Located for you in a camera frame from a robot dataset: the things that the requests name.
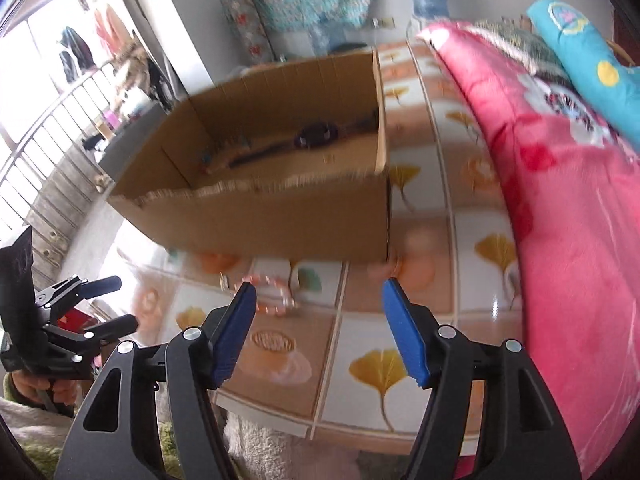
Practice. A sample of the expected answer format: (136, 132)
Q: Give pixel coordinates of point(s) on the person's left hand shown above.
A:
(35, 390)

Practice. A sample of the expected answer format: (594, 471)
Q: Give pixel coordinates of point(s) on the green fuzzy cloth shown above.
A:
(35, 452)

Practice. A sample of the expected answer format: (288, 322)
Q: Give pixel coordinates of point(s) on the cyan cartoon pillow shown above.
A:
(590, 65)

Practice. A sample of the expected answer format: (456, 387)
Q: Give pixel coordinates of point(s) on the pink hanging garment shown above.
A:
(112, 27)

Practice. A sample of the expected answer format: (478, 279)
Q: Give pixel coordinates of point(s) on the white fuzzy blanket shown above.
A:
(260, 440)

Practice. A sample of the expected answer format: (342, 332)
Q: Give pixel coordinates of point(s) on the grey patterned cloth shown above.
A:
(530, 50)

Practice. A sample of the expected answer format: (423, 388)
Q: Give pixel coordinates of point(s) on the pink floral blanket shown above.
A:
(565, 235)

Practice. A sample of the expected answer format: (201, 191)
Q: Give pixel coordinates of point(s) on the red box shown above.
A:
(75, 318)

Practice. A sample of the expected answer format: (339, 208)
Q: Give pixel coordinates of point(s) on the floral patterned cushion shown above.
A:
(250, 30)

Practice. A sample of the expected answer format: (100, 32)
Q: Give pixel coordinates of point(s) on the dark cabinet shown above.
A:
(135, 130)

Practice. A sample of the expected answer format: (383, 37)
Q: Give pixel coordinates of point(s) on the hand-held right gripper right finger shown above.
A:
(407, 340)

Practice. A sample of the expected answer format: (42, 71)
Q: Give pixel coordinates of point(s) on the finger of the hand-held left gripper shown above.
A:
(107, 330)
(85, 287)

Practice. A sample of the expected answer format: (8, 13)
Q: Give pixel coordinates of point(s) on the metal window railing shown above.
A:
(55, 125)

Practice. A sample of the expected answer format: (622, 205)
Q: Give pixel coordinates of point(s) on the dark hanging jacket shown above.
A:
(75, 52)

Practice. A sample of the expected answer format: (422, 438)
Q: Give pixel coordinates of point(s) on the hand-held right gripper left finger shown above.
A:
(232, 340)

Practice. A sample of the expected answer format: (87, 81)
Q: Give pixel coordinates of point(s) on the dark blue pink smartwatch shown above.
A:
(312, 137)

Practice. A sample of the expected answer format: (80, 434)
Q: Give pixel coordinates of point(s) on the brown cardboard box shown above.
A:
(275, 220)

